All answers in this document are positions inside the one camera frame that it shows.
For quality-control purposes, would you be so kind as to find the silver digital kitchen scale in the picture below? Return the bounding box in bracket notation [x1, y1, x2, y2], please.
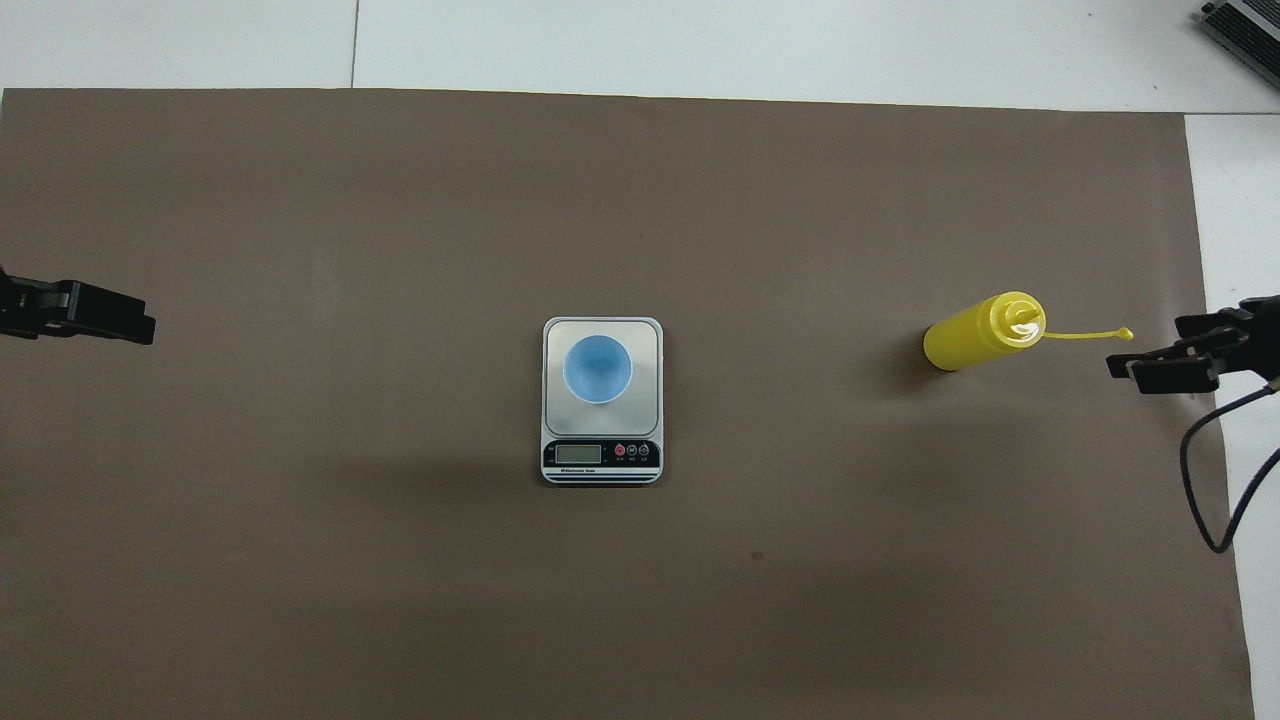
[541, 316, 664, 487]

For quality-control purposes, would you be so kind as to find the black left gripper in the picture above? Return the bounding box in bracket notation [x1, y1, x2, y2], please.
[0, 265, 158, 347]

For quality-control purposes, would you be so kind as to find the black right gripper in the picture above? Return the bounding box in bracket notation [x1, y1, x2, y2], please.
[1105, 295, 1280, 396]

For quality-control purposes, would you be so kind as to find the brown table mat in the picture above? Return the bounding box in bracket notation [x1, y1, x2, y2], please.
[0, 88, 1256, 720]

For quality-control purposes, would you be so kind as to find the grey finned metal device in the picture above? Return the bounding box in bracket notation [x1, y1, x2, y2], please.
[1200, 0, 1280, 93]

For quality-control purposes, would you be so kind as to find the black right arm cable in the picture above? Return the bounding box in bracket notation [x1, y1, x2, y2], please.
[1180, 378, 1280, 554]

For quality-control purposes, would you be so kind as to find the light blue plastic cup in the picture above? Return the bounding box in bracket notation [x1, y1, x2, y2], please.
[563, 334, 634, 405]

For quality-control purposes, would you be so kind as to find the yellow squeeze bottle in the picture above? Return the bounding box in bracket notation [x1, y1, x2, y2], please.
[922, 291, 1135, 373]

